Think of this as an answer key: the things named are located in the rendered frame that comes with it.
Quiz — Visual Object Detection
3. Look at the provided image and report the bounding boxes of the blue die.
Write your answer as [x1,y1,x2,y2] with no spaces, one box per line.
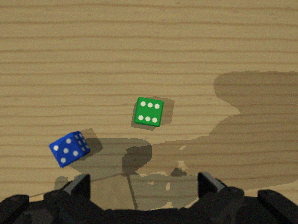
[49,131,90,168]

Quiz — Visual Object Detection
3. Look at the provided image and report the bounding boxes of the tan flat mat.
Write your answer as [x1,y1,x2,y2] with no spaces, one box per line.
[29,172,136,210]

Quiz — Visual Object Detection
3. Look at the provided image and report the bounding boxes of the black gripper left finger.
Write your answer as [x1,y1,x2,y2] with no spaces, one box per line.
[0,174,120,224]

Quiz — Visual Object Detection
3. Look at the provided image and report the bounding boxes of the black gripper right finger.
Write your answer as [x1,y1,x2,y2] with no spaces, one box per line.
[175,172,298,224]

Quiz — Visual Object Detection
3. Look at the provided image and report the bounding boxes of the green die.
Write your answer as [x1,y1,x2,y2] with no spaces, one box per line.
[134,97,164,127]

